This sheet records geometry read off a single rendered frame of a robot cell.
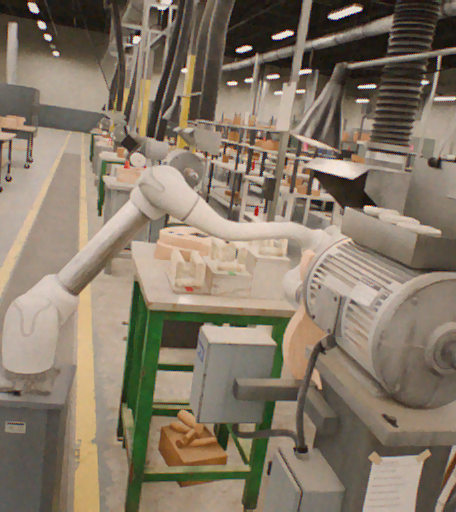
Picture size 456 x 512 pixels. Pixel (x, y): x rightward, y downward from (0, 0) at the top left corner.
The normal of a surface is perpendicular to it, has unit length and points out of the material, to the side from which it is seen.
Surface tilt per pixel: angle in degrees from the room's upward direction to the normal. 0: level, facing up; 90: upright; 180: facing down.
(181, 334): 90
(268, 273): 90
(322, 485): 0
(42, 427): 90
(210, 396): 90
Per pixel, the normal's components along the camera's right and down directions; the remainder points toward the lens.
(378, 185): 0.25, 0.25
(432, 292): 0.08, -0.21
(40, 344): 0.70, 0.23
